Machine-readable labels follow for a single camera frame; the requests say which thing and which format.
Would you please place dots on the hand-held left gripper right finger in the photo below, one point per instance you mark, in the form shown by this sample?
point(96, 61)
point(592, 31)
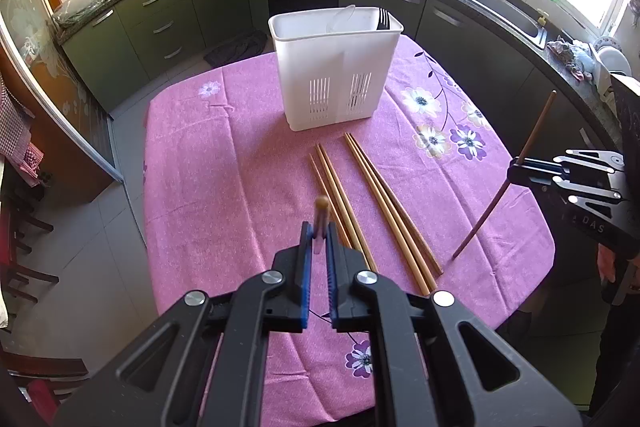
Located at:
point(332, 287)

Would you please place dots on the frosted glass sliding door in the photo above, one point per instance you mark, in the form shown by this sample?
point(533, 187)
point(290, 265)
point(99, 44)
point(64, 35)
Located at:
point(45, 72)

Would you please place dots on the small yellow tap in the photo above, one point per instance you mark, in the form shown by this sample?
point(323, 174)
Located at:
point(542, 18)

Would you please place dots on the black plastic fork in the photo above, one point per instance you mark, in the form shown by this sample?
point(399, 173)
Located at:
point(384, 19)

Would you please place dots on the green kitchen cabinets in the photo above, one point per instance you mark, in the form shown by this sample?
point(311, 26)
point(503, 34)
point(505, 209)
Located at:
point(165, 27)

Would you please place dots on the white dish rack with plates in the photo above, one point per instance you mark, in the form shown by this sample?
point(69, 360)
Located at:
point(612, 59)

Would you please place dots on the white plastic spoon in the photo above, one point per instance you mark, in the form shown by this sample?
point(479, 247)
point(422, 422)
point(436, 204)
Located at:
point(342, 18)

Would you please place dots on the red checkered cloth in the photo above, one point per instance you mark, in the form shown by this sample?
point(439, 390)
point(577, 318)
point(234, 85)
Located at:
point(15, 132)

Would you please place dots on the person's right hand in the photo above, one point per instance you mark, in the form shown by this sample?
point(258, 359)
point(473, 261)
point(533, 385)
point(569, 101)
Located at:
point(607, 264)

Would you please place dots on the white plastic utensil basket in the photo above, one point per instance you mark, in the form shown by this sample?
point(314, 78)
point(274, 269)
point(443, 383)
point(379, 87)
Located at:
point(330, 72)

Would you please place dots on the dark wooden chair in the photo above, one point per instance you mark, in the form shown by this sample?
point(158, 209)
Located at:
point(20, 257)

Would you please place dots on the dark floor mat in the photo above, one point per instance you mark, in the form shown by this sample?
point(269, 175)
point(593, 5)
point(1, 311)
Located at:
point(235, 49)

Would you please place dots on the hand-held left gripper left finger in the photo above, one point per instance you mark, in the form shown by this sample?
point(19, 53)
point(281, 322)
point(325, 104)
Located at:
point(304, 287)

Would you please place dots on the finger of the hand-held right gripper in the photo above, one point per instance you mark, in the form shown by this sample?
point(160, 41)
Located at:
point(530, 181)
point(545, 166)

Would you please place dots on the pink floral tablecloth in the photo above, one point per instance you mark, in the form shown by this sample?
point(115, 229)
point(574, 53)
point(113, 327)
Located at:
point(225, 182)

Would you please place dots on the clear plastic bag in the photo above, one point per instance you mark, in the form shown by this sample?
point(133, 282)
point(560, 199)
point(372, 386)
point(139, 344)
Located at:
point(85, 4)

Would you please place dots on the crumpled rag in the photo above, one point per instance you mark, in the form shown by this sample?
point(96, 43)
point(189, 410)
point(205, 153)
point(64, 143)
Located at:
point(570, 57)

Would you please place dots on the person's dark pants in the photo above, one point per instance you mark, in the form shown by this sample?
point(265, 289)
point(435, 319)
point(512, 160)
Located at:
point(560, 332)

